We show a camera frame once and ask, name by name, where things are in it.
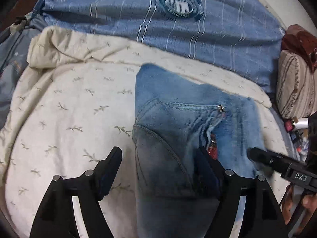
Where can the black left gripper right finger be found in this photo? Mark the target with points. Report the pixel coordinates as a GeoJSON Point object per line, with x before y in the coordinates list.
{"type": "Point", "coordinates": [208, 175]}

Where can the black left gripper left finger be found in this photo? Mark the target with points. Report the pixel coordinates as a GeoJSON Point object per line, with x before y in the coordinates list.
{"type": "Point", "coordinates": [106, 171]}

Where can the blue denim jeans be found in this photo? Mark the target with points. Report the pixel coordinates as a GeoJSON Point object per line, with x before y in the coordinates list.
{"type": "Point", "coordinates": [173, 117]}

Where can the right hand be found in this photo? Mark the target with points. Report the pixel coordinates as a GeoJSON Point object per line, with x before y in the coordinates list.
{"type": "Point", "coordinates": [308, 203]}

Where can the cream leaf-print quilt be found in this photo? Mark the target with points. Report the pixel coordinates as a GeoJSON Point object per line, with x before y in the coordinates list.
{"type": "Point", "coordinates": [75, 101]}

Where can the beige striped pillow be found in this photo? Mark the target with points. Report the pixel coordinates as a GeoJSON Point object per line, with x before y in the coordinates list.
{"type": "Point", "coordinates": [296, 87]}

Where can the brown headboard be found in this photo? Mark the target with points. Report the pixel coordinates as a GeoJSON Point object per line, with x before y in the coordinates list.
{"type": "Point", "coordinates": [301, 42]}

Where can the grey-blue star bedsheet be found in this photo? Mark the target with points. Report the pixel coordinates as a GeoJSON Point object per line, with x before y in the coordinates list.
{"type": "Point", "coordinates": [15, 41]}

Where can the blue plaid crest pillow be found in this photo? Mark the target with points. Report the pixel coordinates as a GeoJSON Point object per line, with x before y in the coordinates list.
{"type": "Point", "coordinates": [238, 35]}

